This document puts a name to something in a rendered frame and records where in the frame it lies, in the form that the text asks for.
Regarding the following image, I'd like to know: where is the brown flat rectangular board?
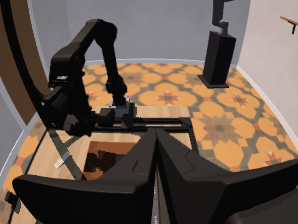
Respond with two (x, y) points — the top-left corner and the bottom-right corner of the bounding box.
(81, 141), (161, 224)

